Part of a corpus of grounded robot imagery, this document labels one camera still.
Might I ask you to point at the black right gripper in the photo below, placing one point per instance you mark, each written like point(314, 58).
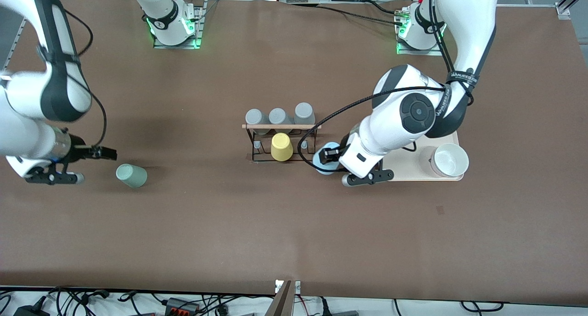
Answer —
point(79, 152)

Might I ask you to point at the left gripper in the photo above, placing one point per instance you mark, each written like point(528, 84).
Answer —
point(341, 152)

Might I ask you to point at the light blue cup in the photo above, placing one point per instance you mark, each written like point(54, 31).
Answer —
point(327, 169)

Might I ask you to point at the pale green cup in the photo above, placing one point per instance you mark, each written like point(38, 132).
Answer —
point(132, 175)

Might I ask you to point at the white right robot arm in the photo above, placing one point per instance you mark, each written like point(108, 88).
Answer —
point(27, 91)

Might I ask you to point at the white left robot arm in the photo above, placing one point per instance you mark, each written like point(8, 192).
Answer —
point(468, 26)

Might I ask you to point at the yellow cup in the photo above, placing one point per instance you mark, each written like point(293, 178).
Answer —
point(281, 147)

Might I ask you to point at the grey cup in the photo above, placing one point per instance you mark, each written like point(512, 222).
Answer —
point(256, 118)
point(304, 113)
point(278, 117)

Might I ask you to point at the beige tray with Rabbit print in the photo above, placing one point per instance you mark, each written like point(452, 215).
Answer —
point(409, 169)

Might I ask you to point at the wide white cup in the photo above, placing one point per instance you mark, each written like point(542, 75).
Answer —
point(452, 160)

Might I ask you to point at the black box with red connectors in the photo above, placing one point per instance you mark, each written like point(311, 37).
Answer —
point(181, 305)

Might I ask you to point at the black power adapter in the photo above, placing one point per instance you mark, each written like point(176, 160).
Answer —
point(30, 310)

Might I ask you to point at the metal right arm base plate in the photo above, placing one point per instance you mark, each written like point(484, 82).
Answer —
point(174, 46)

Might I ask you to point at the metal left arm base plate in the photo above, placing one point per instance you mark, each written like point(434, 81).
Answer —
point(413, 52)

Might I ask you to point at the aluminium frame profile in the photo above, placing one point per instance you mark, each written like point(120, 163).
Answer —
point(13, 45)
point(564, 8)

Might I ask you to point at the camera stand post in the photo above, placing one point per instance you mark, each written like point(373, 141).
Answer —
point(282, 302)

